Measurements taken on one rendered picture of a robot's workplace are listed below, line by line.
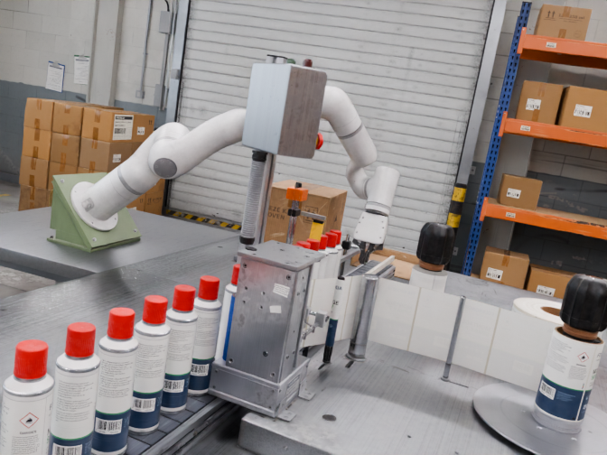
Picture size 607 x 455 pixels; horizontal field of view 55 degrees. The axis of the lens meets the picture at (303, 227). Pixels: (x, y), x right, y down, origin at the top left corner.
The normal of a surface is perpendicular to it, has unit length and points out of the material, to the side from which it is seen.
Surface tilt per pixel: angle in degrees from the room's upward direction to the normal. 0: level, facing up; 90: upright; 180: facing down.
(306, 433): 0
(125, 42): 90
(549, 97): 90
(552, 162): 90
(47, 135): 89
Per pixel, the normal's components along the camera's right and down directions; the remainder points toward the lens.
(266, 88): -0.83, -0.03
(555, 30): -0.26, 0.15
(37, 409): 0.67, 0.25
